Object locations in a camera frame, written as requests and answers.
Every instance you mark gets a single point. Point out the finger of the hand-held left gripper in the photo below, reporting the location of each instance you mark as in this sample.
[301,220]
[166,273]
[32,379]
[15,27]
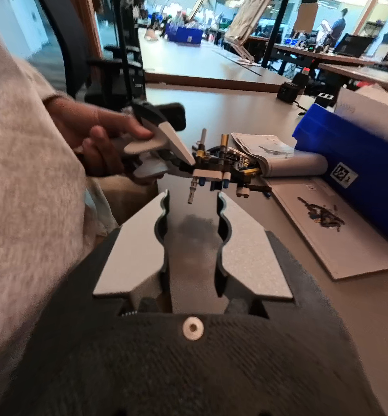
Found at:
[151,169]
[176,143]

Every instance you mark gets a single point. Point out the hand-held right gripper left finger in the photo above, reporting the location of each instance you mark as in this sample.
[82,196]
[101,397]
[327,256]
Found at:
[132,253]

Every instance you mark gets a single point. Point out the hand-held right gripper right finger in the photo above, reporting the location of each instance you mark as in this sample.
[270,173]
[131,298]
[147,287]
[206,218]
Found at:
[252,260]

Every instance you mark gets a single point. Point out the lego assembly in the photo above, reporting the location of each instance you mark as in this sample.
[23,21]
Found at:
[210,169]

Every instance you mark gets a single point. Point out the person's left forearm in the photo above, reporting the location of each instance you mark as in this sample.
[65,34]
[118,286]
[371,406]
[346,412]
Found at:
[22,169]

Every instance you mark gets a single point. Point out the lego instruction booklet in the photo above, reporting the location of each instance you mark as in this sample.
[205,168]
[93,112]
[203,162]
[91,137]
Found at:
[288,159]

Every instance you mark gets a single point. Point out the person's left hand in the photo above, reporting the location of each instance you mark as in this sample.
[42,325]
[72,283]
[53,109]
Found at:
[93,136]

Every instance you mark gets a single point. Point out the person's beige pants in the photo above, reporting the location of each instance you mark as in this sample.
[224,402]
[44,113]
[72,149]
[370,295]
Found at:
[125,195]

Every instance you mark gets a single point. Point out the small blue storage bin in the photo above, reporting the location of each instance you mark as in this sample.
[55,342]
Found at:
[184,34]

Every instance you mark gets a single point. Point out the open instruction booklet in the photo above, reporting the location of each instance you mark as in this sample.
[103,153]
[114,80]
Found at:
[337,240]

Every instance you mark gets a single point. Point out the black office chair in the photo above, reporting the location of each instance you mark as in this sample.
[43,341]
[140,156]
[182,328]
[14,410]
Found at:
[73,55]

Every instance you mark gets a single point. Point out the tilted stand with board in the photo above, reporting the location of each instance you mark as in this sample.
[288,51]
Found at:
[246,26]

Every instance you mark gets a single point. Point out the small black box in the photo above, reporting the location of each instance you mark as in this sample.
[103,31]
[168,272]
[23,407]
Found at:
[287,92]

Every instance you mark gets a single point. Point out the black bottle with red cap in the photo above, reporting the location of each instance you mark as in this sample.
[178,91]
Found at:
[301,79]

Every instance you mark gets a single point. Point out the blue plastic bin with tag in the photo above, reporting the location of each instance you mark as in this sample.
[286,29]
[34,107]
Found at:
[359,152]

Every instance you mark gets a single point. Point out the black charger block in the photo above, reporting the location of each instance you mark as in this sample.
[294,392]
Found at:
[324,99]

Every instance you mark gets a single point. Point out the white box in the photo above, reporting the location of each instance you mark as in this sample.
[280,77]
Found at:
[372,107]

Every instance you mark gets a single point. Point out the black laptop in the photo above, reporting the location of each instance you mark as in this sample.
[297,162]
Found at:
[354,45]

